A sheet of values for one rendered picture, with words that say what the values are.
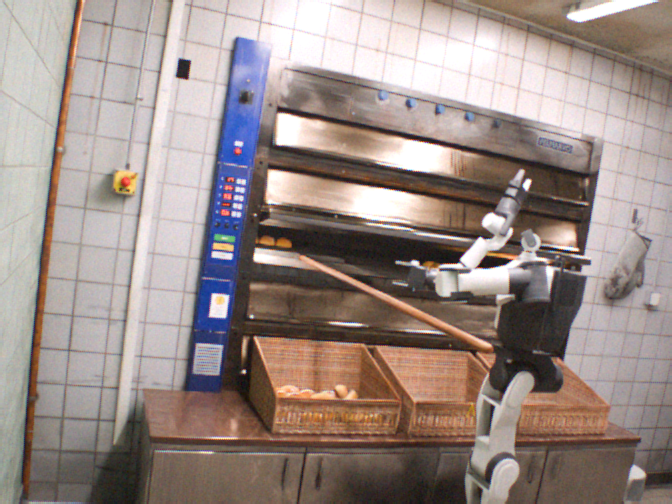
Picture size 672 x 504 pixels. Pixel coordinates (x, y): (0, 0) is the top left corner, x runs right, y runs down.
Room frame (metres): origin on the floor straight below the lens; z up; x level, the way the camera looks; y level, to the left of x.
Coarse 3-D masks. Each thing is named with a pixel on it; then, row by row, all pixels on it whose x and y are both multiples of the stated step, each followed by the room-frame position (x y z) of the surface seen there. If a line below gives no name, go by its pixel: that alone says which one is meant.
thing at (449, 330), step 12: (312, 264) 3.05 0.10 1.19; (336, 276) 2.74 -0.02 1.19; (360, 288) 2.48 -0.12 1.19; (372, 288) 2.41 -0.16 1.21; (384, 300) 2.27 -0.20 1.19; (396, 300) 2.20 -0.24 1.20; (408, 312) 2.09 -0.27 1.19; (420, 312) 2.03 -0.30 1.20; (432, 324) 1.93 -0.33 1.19; (444, 324) 1.88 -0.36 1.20; (456, 336) 1.80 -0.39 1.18; (468, 336) 1.75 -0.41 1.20; (480, 348) 1.68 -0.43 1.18; (492, 348) 1.67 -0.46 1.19
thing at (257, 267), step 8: (256, 264) 2.81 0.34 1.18; (264, 264) 2.84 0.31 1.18; (272, 264) 2.89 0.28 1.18; (256, 272) 2.82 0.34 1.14; (264, 272) 2.83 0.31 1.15; (272, 272) 2.84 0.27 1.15; (280, 272) 2.86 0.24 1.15; (288, 272) 2.87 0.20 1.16; (296, 272) 2.88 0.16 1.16; (304, 272) 2.90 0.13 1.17; (312, 272) 2.91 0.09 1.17; (320, 272) 2.92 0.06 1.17; (328, 280) 2.94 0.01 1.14; (336, 280) 2.95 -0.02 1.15; (360, 280) 3.00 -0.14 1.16; (368, 280) 3.01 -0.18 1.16; (376, 280) 3.03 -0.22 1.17; (384, 280) 3.04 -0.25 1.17; (392, 280) 3.06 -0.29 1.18; (400, 280) 3.08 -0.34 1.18; (400, 288) 3.08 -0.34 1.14; (480, 296) 3.24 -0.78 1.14; (488, 296) 3.26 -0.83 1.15; (496, 296) 3.28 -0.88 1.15
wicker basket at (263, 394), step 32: (256, 352) 2.73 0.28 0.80; (288, 352) 2.85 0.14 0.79; (320, 352) 2.90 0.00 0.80; (352, 352) 2.97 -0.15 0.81; (256, 384) 2.67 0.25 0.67; (288, 384) 2.82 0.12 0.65; (320, 384) 2.87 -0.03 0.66; (352, 384) 2.93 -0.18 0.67; (384, 384) 2.72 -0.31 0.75; (288, 416) 2.56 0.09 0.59; (384, 416) 2.54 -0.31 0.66
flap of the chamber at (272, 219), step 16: (272, 224) 2.84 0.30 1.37; (288, 224) 2.79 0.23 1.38; (304, 224) 2.75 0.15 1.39; (320, 224) 2.76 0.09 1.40; (336, 224) 2.78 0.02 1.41; (384, 240) 3.05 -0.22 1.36; (400, 240) 3.00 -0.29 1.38; (416, 240) 2.95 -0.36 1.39; (432, 240) 2.96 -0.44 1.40; (448, 240) 2.99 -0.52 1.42; (496, 256) 3.29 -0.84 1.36; (512, 256) 3.23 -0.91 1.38; (544, 256) 3.19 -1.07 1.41; (560, 256) 3.23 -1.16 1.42
